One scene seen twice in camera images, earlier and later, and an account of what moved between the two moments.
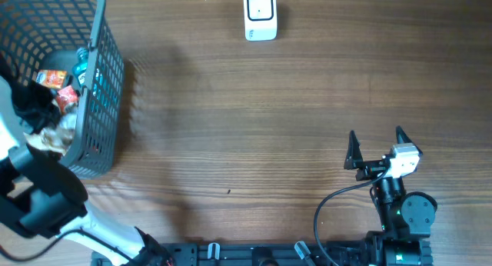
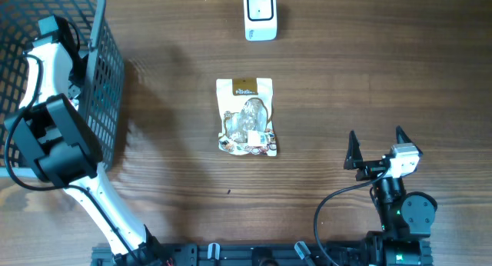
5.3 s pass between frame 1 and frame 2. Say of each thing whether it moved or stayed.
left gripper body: moved
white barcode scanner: stayed
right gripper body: stayed
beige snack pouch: moved
